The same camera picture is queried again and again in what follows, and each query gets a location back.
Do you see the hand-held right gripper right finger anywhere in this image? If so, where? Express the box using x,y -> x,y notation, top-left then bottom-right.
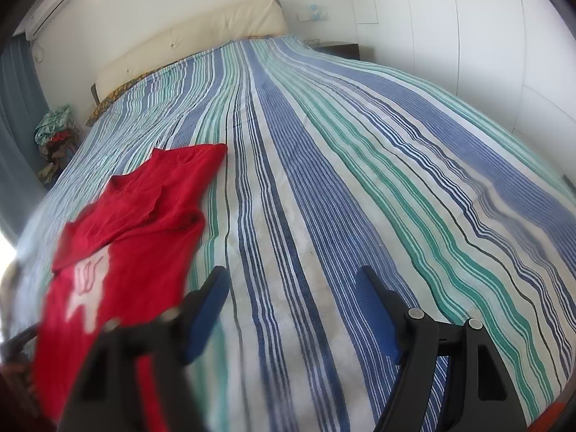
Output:
356,266 -> 528,432

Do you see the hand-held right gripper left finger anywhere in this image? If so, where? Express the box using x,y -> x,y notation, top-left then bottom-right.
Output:
58,266 -> 230,432

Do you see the red sweater with white rabbit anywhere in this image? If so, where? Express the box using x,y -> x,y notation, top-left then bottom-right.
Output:
32,143 -> 228,432

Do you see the pile of colourful clothes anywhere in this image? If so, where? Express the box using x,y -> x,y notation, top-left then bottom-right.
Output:
33,103 -> 82,186

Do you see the striped bed cover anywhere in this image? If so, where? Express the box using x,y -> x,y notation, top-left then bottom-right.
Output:
9,33 -> 576,432

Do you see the person's orange knitted clothing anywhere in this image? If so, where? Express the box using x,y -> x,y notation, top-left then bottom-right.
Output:
524,398 -> 568,432

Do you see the brown patterned sheet edge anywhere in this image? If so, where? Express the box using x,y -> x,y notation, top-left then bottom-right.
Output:
85,71 -> 151,127

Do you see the dark wooden nightstand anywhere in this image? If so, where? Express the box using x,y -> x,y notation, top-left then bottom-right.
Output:
312,41 -> 361,60

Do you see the blue curtain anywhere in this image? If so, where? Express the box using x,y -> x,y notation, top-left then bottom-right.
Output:
0,35 -> 51,239

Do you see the cream padded headboard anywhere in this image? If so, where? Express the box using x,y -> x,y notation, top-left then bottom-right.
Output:
91,0 -> 289,100

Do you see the white wardrobe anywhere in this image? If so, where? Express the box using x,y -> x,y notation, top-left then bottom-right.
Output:
355,0 -> 576,145

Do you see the white air conditioner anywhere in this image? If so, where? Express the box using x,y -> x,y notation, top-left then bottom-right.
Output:
23,0 -> 87,40

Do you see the white wall socket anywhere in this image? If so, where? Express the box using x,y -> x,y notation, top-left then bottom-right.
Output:
296,4 -> 330,22

